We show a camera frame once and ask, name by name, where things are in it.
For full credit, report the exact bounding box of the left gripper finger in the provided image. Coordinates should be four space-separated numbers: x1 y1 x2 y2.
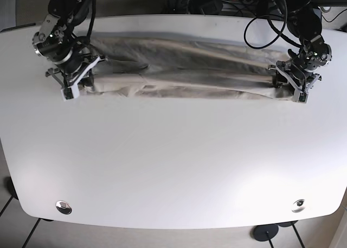
272 71 286 88

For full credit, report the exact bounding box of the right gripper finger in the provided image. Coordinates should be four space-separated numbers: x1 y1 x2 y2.
80 71 95 92

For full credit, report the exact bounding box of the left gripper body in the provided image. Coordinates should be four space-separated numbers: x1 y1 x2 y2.
269 35 332 95

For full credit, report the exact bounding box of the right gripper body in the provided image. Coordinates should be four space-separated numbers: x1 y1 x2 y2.
32 14 105 91

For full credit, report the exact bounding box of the cream white T-shirt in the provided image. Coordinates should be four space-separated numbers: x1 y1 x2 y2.
79 36 293 100

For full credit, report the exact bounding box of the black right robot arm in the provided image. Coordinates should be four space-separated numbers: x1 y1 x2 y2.
32 0 105 100

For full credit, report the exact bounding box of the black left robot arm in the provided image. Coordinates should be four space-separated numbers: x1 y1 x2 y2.
256 0 332 103

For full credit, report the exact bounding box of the right silver table grommet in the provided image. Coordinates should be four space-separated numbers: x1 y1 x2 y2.
291 199 306 213

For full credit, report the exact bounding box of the silver table grommet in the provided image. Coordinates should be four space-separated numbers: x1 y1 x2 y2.
291 199 306 213
55 200 72 215

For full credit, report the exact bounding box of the left silver table grommet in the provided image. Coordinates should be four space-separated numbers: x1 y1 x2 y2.
55 200 72 215

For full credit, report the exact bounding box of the black round stand base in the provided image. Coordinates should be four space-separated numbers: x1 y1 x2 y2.
252 224 279 242

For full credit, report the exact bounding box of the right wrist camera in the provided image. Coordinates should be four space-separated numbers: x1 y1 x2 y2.
61 86 80 101

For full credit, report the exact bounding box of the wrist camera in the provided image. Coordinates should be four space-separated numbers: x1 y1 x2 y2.
292 91 309 104
61 86 80 101

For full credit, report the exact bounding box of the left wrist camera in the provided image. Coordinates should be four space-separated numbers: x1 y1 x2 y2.
292 91 309 104

